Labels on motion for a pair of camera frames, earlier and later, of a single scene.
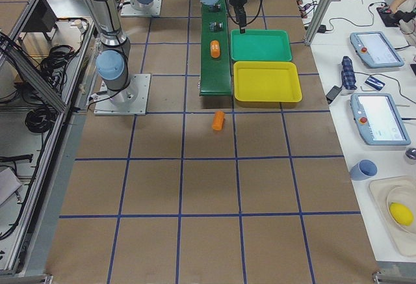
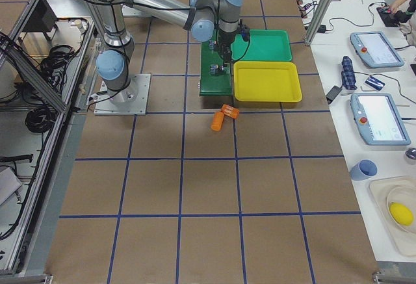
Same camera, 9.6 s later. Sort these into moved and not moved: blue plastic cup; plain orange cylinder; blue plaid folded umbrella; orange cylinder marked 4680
Moved: orange cylinder marked 4680
Not moved: blue plaid folded umbrella; blue plastic cup; plain orange cylinder
